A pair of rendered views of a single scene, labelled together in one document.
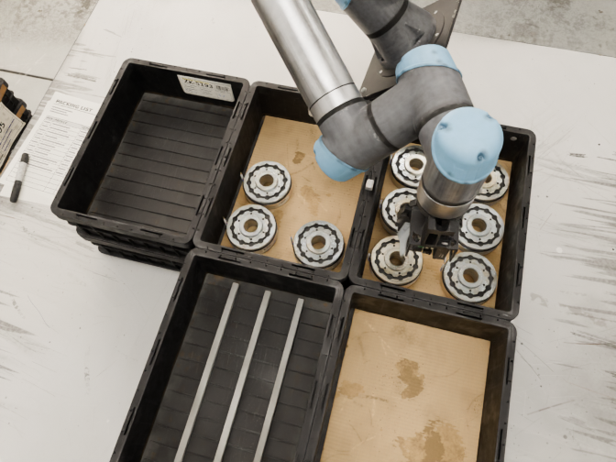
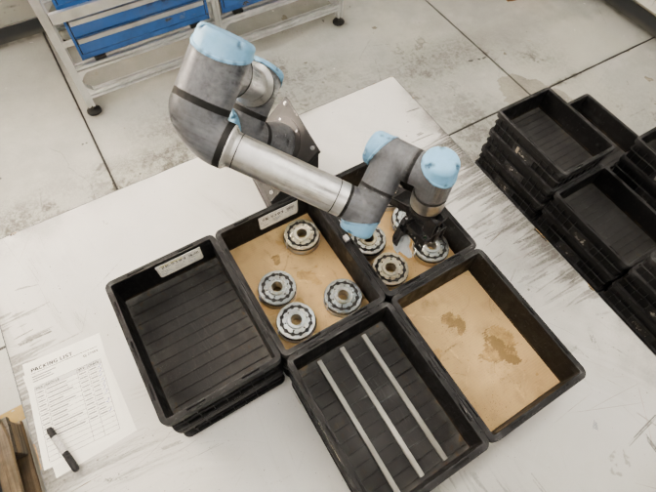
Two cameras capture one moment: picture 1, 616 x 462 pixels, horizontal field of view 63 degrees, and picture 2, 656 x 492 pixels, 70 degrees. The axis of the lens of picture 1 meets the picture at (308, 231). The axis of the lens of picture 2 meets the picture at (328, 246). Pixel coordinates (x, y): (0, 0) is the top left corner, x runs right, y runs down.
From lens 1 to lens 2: 49 cm
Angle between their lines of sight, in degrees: 24
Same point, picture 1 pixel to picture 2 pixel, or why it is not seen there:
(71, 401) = not seen: outside the picture
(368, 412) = (454, 357)
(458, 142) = (443, 167)
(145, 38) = (61, 270)
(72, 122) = (63, 374)
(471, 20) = not seen: hidden behind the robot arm
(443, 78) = (399, 144)
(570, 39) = (305, 89)
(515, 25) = not seen: hidden behind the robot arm
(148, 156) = (175, 339)
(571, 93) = (369, 118)
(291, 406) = (417, 394)
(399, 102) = (385, 171)
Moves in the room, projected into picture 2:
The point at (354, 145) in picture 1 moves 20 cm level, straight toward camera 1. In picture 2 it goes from (373, 210) to (444, 277)
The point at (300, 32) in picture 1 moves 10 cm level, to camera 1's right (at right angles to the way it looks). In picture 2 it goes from (299, 172) to (329, 142)
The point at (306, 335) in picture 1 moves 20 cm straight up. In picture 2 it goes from (386, 351) to (397, 325)
